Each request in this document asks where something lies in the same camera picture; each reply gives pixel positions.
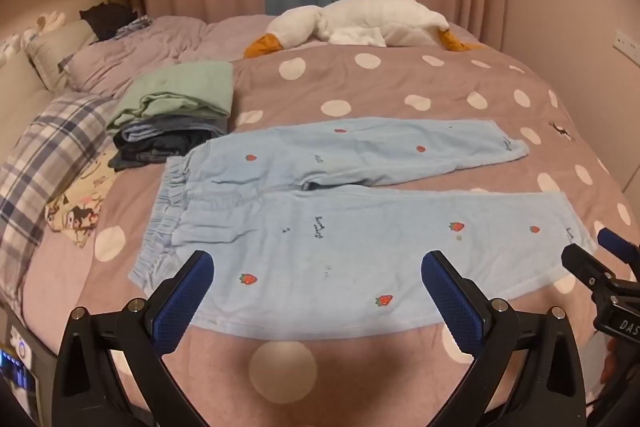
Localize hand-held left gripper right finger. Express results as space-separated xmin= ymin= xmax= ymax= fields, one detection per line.
xmin=421 ymin=249 xmax=587 ymax=427

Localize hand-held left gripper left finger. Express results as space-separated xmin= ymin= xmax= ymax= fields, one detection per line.
xmin=51 ymin=249 xmax=216 ymax=427

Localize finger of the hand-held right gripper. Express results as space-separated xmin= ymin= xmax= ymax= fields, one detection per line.
xmin=597 ymin=228 xmax=640 ymax=280
xmin=561 ymin=244 xmax=621 ymax=303

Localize light blue strawberry pants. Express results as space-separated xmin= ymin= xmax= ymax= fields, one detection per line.
xmin=127 ymin=117 xmax=598 ymax=339

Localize cartoon printed cloth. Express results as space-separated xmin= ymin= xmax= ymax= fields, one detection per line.
xmin=45 ymin=147 xmax=121 ymax=248

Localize folded dark jeans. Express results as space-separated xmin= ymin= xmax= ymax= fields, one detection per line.
xmin=109 ymin=132 xmax=221 ymax=172

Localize grey appliance with blue lights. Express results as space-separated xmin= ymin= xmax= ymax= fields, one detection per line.
xmin=0 ymin=302 xmax=58 ymax=425

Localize folded grey-blue garment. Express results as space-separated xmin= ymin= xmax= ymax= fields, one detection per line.
xmin=114 ymin=114 xmax=228 ymax=142

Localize plaid pillow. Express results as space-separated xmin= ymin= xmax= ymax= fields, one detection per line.
xmin=0 ymin=94 xmax=121 ymax=303

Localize folded green garment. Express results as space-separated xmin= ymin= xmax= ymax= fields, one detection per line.
xmin=106 ymin=61 xmax=235 ymax=130

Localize pink polka-dot blanket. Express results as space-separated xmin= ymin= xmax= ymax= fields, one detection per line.
xmin=30 ymin=42 xmax=640 ymax=427

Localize lilac quilt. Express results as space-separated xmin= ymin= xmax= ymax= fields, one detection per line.
xmin=65 ymin=14 xmax=281 ymax=100

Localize blue striped cloth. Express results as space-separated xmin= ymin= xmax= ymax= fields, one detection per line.
xmin=114 ymin=16 xmax=153 ymax=42

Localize grey pillow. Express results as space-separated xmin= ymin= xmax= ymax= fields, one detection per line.
xmin=25 ymin=19 xmax=98 ymax=90

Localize black cloth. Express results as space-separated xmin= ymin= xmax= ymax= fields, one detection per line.
xmin=79 ymin=3 xmax=138 ymax=42

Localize white goose plush toy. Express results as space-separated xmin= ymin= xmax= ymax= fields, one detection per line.
xmin=243 ymin=0 xmax=483 ymax=59

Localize small white plush toy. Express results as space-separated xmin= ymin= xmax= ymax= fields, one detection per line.
xmin=24 ymin=11 xmax=66 ymax=40

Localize white wall socket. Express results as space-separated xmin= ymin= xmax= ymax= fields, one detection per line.
xmin=614 ymin=29 xmax=640 ymax=68

